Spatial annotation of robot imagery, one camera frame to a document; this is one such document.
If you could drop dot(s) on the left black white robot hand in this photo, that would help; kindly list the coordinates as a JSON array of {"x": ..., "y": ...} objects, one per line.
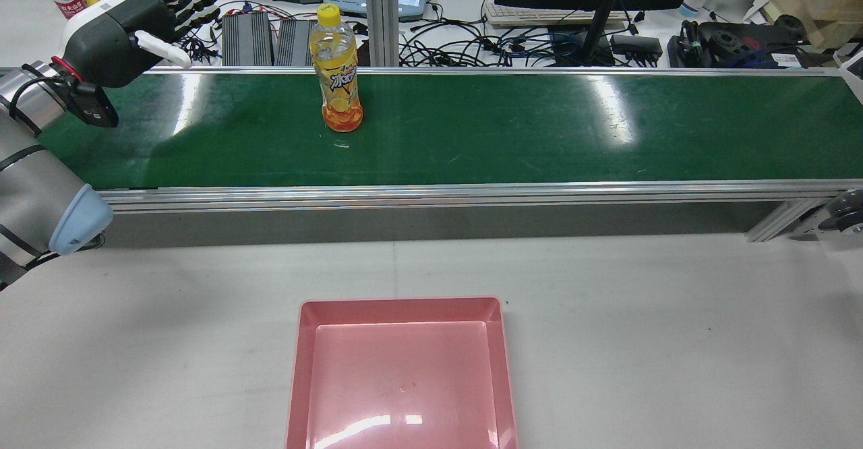
[{"x": 114, "y": 38}]

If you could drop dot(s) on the orange drink bottle yellow cap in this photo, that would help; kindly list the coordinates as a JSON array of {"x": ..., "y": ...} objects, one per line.
[{"x": 340, "y": 92}]

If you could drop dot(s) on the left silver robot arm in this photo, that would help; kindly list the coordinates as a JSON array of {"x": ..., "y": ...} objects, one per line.
[{"x": 34, "y": 186}]

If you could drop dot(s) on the pink plastic basket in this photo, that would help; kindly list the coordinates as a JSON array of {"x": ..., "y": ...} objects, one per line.
[{"x": 404, "y": 381}]

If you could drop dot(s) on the finned metal power box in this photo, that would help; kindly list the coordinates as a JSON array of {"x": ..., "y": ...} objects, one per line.
[
  {"x": 247, "y": 39},
  {"x": 293, "y": 41}
]

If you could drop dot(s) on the white keyboard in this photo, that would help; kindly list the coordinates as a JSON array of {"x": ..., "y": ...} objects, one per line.
[{"x": 532, "y": 16}]

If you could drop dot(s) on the green conveyor belt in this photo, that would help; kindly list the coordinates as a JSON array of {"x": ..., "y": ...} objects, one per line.
[{"x": 539, "y": 132}]

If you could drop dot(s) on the black monitor stand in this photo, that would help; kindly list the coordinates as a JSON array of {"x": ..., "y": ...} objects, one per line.
[{"x": 602, "y": 24}]

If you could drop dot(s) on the black power brick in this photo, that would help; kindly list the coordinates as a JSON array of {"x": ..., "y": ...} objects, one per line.
[{"x": 637, "y": 44}]

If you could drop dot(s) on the white paper cup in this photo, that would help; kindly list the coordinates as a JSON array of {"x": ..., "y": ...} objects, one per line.
[{"x": 694, "y": 1}]

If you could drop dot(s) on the black round robot part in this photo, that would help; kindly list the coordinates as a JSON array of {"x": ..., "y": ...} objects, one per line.
[{"x": 741, "y": 41}]

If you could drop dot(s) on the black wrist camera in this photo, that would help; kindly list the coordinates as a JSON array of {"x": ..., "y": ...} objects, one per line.
[{"x": 94, "y": 105}]

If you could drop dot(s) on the aluminium profile post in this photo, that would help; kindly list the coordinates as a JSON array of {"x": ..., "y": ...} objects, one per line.
[{"x": 381, "y": 17}]

